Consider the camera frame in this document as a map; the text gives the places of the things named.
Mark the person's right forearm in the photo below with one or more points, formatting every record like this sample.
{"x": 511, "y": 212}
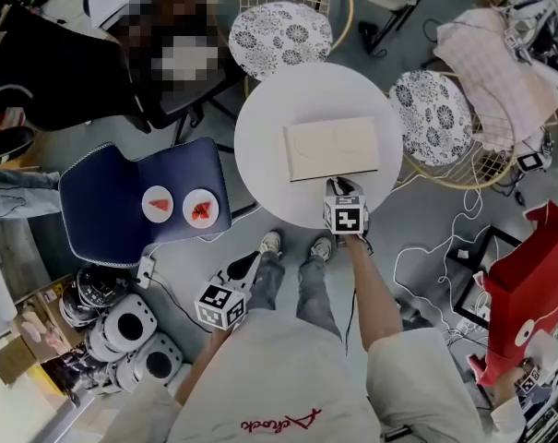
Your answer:
{"x": 375, "y": 293}

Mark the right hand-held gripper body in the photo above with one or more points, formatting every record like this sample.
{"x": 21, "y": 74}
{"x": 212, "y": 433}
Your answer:
{"x": 345, "y": 215}

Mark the person's right shoe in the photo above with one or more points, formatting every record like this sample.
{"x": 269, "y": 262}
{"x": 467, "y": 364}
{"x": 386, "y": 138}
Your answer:
{"x": 321, "y": 248}

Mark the white oblong board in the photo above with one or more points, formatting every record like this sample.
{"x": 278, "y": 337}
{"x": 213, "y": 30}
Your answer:
{"x": 555, "y": 74}

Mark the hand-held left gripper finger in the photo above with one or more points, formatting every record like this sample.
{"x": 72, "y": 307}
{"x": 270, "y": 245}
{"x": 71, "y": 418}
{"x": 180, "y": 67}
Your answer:
{"x": 252, "y": 279}
{"x": 219, "y": 277}

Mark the white round plate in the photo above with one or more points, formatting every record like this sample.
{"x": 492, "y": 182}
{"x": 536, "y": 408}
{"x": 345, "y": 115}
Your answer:
{"x": 157, "y": 217}
{"x": 200, "y": 223}

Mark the unused grey gripper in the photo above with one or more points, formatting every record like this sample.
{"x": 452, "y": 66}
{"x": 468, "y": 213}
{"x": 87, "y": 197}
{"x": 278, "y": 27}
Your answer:
{"x": 514, "y": 42}

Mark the person's grey jeans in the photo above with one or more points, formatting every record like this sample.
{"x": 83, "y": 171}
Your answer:
{"x": 278, "y": 293}

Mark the white floor device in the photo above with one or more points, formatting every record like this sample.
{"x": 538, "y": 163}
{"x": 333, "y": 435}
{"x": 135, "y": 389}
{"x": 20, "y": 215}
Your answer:
{"x": 532, "y": 162}

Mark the red jagged pieces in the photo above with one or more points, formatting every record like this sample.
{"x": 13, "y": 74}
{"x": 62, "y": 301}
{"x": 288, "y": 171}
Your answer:
{"x": 201, "y": 210}

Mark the white round table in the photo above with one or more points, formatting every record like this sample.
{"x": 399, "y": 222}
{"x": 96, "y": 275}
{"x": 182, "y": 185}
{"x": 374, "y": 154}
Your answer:
{"x": 269, "y": 109}

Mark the open cardboard box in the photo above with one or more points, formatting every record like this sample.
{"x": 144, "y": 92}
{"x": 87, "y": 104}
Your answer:
{"x": 34, "y": 335}

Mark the pink checked tablecloth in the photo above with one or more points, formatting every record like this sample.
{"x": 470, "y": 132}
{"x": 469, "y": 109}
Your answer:
{"x": 495, "y": 76}

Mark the blue padded chair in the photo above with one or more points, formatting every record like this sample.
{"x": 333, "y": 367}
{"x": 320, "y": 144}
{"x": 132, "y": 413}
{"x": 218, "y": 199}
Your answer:
{"x": 103, "y": 192}

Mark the black table frame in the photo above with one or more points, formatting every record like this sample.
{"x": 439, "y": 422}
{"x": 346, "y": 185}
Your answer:
{"x": 472, "y": 289}

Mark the black office chair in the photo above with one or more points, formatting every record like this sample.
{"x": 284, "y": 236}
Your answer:
{"x": 52, "y": 72}

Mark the person's left forearm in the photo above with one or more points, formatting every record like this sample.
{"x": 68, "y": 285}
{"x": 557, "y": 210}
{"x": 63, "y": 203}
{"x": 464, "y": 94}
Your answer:
{"x": 200, "y": 367}

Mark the white power strip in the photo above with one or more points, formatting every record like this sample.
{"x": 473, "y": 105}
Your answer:
{"x": 145, "y": 270}
{"x": 470, "y": 328}

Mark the white rounded appliance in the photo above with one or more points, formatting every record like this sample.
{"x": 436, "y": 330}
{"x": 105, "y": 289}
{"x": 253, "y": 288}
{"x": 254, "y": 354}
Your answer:
{"x": 543, "y": 344}

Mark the red tablecloth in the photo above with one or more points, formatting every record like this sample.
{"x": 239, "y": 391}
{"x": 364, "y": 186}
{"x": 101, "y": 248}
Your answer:
{"x": 532, "y": 284}

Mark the person's white shirt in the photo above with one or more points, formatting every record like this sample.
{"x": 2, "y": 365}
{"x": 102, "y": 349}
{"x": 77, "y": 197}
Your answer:
{"x": 283, "y": 376}

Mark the person's left shoe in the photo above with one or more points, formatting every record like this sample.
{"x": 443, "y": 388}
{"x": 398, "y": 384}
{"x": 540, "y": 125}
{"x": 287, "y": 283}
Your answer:
{"x": 271, "y": 243}

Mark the person's shoe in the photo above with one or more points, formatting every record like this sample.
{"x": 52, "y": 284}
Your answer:
{"x": 321, "y": 248}
{"x": 271, "y": 243}

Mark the white black backpack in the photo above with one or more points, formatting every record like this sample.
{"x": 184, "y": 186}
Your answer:
{"x": 537, "y": 12}

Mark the floral round cushion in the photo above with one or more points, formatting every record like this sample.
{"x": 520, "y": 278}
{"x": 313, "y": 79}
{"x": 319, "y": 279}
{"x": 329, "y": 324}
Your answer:
{"x": 278, "y": 39}
{"x": 430, "y": 118}

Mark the red triangular slice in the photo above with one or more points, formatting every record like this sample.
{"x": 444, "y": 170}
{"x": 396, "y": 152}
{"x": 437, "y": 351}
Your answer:
{"x": 161, "y": 204}

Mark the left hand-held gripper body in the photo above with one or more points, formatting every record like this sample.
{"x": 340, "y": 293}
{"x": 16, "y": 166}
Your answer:
{"x": 218, "y": 305}

